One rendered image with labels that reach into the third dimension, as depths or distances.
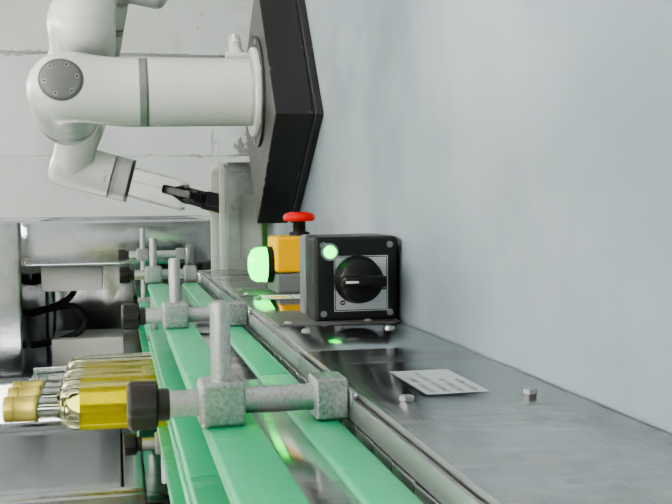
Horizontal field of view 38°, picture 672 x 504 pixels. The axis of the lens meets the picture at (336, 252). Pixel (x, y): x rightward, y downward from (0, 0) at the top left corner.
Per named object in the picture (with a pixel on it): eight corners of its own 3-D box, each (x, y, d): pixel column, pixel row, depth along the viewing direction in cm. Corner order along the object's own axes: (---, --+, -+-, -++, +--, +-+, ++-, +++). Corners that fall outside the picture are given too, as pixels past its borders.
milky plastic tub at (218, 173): (257, 283, 186) (211, 284, 184) (255, 164, 185) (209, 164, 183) (271, 291, 169) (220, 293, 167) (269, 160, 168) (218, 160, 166)
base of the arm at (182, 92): (247, 70, 150) (144, 69, 147) (256, 12, 139) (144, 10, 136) (257, 154, 143) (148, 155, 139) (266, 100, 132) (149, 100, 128)
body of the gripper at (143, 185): (117, 200, 175) (179, 216, 177) (118, 200, 165) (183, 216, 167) (128, 159, 175) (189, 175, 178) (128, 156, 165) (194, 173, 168)
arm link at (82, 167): (66, 92, 167) (58, 107, 158) (128, 108, 169) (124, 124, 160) (48, 173, 172) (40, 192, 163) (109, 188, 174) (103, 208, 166)
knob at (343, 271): (380, 302, 93) (390, 306, 89) (333, 303, 92) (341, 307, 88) (380, 254, 92) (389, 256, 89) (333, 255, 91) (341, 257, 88)
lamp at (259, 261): (269, 280, 125) (245, 281, 124) (268, 245, 125) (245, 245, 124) (275, 283, 120) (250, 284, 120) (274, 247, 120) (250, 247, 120)
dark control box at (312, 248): (380, 310, 101) (299, 313, 99) (379, 232, 101) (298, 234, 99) (403, 319, 93) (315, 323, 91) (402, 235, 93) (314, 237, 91)
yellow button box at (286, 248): (324, 287, 128) (268, 289, 126) (324, 230, 127) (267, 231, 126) (336, 292, 121) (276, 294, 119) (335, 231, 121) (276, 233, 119)
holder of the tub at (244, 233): (260, 311, 186) (219, 312, 185) (258, 165, 185) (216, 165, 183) (274, 322, 170) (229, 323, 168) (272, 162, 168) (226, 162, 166)
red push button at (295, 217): (280, 238, 125) (280, 211, 124) (311, 238, 126) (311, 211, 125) (286, 239, 121) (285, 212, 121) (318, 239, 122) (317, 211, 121)
